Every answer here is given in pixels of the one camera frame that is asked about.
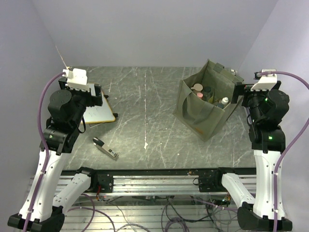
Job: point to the green bottle beige cap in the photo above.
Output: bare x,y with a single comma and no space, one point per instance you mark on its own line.
197,88

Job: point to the aluminium rail frame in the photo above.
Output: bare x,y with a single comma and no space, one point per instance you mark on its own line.
168,182

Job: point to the amber bottle white cap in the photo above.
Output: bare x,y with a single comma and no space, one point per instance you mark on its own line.
225,101

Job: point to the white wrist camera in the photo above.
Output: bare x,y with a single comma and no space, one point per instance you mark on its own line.
266,80
76,79

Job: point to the tall clear square bottle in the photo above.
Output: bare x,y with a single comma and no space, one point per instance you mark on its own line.
220,105

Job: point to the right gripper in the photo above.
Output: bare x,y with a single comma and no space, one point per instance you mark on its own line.
240,90

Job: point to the orange bottle pink cap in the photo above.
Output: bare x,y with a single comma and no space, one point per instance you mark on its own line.
200,95

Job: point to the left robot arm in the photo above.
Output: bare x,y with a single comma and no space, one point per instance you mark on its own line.
43,210

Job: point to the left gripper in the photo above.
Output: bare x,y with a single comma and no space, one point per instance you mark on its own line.
92,100

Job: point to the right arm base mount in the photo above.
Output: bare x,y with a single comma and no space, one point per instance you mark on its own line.
209,182

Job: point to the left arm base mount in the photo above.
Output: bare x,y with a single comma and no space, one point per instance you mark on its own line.
105,183

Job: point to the short clear yellow bottle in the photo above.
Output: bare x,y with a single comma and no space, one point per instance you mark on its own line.
208,91

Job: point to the yellow-framed whiteboard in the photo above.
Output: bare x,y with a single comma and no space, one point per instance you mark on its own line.
100,114

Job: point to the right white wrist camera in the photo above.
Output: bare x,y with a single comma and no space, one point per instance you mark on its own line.
266,80

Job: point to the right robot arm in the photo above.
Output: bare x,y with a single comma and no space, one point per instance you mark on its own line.
263,211

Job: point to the green canvas bag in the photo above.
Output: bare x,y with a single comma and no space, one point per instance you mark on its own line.
203,118

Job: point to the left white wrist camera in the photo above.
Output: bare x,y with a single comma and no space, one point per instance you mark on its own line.
76,79

